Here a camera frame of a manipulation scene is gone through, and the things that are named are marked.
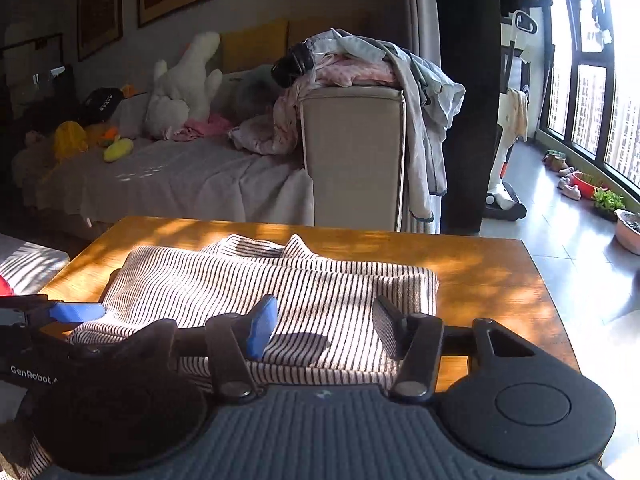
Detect pink slippers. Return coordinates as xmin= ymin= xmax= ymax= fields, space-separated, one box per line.
xmin=557 ymin=166 xmax=583 ymax=202

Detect pink cloth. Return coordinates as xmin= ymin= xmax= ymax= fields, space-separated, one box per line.
xmin=165 ymin=114 xmax=233 ymax=142

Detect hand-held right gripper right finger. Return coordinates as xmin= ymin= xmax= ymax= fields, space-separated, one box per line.
xmin=372 ymin=294 xmax=546 ymax=402

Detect grey curtain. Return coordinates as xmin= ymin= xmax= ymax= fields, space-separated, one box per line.
xmin=402 ymin=0 xmax=441 ymax=61

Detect black window frame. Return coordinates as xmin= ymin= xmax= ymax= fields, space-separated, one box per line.
xmin=537 ymin=0 xmax=640 ymax=211

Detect beige sofa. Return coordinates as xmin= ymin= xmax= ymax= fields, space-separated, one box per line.
xmin=12 ymin=17 xmax=416 ymax=233

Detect light striped cushion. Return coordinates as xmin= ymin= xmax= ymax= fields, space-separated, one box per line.
xmin=0 ymin=232 xmax=71 ymax=297

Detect small green potted plant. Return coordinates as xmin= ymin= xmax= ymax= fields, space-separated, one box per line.
xmin=591 ymin=187 xmax=626 ymax=222

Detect yellow orange plush toy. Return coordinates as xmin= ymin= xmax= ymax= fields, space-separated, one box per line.
xmin=52 ymin=121 xmax=108 ymax=161

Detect black garment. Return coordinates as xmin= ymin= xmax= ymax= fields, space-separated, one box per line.
xmin=271 ymin=42 xmax=316 ymax=86

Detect floral blanket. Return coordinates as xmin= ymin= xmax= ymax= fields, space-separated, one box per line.
xmin=229 ymin=87 xmax=306 ymax=156

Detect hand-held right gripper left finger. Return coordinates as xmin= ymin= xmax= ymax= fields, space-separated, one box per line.
xmin=120 ymin=294 xmax=279 ymax=402

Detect black cap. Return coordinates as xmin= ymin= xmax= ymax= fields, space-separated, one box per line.
xmin=80 ymin=87 xmax=126 ymax=126

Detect small yellow plush toy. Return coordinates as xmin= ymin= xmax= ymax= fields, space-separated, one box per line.
xmin=102 ymin=135 xmax=135 ymax=163

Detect white plush toy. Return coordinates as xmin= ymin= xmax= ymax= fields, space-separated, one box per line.
xmin=145 ymin=31 xmax=224 ymax=141

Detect mustard sofa cushion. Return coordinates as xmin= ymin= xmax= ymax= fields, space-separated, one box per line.
xmin=220 ymin=19 xmax=291 ymax=75

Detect pink floral garment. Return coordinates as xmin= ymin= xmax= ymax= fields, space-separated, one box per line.
xmin=307 ymin=55 xmax=398 ymax=88

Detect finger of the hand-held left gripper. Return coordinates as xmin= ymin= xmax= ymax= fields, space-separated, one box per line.
xmin=30 ymin=300 xmax=107 ymax=326

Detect striped knit garment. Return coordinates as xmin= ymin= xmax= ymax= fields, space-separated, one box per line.
xmin=22 ymin=232 xmax=441 ymax=480

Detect red basin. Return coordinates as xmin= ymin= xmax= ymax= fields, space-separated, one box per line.
xmin=572 ymin=171 xmax=608 ymax=198

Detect white floor washer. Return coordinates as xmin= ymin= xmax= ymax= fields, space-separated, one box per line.
xmin=482 ymin=7 xmax=538 ymax=222

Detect pink basin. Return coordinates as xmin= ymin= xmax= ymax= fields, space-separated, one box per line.
xmin=614 ymin=208 xmax=640 ymax=256

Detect cream cloth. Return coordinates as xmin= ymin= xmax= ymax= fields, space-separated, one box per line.
xmin=505 ymin=87 xmax=530 ymax=143

